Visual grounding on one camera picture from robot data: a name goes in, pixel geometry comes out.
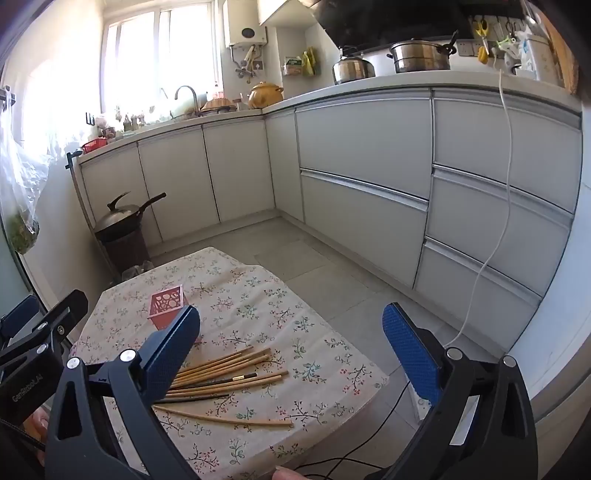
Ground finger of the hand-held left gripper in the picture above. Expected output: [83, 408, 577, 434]
[0, 294, 41, 344]
[0, 290, 89, 374]

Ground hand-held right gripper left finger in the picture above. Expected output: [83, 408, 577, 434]
[45, 305, 201, 480]

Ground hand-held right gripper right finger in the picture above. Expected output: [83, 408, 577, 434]
[381, 302, 539, 480]

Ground pink plastic utensil holder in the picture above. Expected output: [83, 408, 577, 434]
[147, 285, 204, 344]

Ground bunch of wooden chopsticks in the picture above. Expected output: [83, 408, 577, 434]
[154, 346, 289, 404]

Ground curved wooden chopstick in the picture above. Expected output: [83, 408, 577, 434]
[154, 405, 295, 428]

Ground person's left hand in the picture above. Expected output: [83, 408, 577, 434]
[23, 406, 51, 467]

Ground white power strip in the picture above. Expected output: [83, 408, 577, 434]
[406, 378, 481, 444]

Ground crumpled clear plastic bag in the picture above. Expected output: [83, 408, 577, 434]
[121, 261, 155, 283]

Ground brown bin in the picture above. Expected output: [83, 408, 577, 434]
[104, 228, 149, 274]

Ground white cabinet drawer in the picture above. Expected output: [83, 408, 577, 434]
[429, 166, 575, 284]
[299, 168, 431, 292]
[294, 90, 434, 200]
[431, 88, 583, 215]
[413, 237, 544, 335]

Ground plastic bag of greens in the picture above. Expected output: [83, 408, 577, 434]
[0, 108, 51, 254]

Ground dark wok lid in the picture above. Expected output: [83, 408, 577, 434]
[95, 191, 139, 232]

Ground floral tablecloth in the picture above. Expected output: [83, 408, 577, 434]
[69, 246, 389, 480]

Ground black wok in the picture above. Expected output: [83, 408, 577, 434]
[95, 191, 167, 243]

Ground white cabinet door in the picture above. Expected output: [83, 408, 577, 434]
[137, 129, 221, 232]
[264, 110, 305, 223]
[202, 119, 278, 223]
[78, 143, 162, 247]

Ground row of windowsill jars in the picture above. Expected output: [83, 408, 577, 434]
[113, 106, 158, 131]

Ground chrome faucet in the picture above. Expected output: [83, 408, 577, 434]
[174, 85, 200, 116]

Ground brown woven basket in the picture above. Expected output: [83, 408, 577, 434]
[202, 95, 236, 114]

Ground kitchen window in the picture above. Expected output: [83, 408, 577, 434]
[99, 4, 222, 121]

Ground white kitchen countertop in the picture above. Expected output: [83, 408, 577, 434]
[76, 69, 583, 162]

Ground yellow clay pot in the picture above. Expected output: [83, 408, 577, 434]
[248, 82, 284, 109]

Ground steel kettle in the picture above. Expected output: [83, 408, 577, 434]
[332, 46, 376, 85]

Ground steel steamer pot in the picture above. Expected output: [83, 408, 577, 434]
[387, 30, 460, 73]

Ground water heater pipes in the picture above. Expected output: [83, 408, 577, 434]
[233, 44, 264, 84]

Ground yellow rubber gloves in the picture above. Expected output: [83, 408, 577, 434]
[301, 46, 320, 77]

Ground white patterned canister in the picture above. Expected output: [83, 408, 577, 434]
[522, 32, 552, 81]

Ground white water heater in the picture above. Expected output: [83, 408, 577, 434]
[225, 0, 269, 47]

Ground black range hood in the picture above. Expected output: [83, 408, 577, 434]
[314, 0, 527, 49]

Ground wooden cutting board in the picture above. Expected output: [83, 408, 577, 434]
[538, 14, 580, 95]

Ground white upper cabinet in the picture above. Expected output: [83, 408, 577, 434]
[257, 0, 324, 27]

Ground black cable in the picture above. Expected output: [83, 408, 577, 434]
[295, 381, 414, 480]

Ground white cable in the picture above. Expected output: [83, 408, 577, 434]
[445, 55, 514, 348]

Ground wire wall rack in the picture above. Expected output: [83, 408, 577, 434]
[283, 46, 320, 77]

